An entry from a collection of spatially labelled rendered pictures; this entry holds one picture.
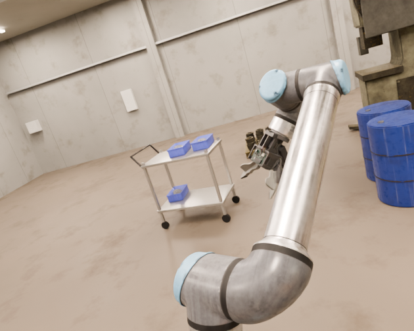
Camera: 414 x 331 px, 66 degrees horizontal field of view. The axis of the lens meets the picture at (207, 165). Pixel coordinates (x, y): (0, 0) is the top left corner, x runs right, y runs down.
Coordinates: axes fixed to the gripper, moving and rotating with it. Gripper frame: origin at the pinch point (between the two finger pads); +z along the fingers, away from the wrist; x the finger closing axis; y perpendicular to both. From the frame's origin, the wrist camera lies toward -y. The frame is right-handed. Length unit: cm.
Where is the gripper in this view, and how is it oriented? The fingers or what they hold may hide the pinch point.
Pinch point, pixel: (255, 188)
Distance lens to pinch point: 111.2
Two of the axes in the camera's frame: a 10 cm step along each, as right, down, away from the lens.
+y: -7.2, -2.1, -6.6
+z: -4.3, 8.8, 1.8
